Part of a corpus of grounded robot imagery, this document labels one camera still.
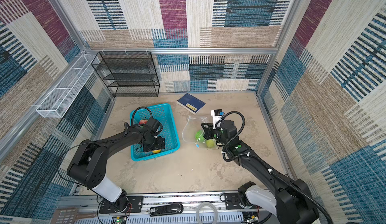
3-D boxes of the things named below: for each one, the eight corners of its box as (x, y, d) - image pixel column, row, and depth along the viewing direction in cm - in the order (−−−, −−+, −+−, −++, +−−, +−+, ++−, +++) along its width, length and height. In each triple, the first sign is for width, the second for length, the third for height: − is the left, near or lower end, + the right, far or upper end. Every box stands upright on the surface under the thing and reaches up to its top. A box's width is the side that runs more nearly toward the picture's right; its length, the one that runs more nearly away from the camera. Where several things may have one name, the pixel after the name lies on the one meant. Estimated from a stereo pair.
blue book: (176, 103, 117) (176, 101, 115) (186, 94, 123) (186, 92, 121) (195, 115, 110) (195, 113, 108) (205, 104, 116) (205, 102, 114)
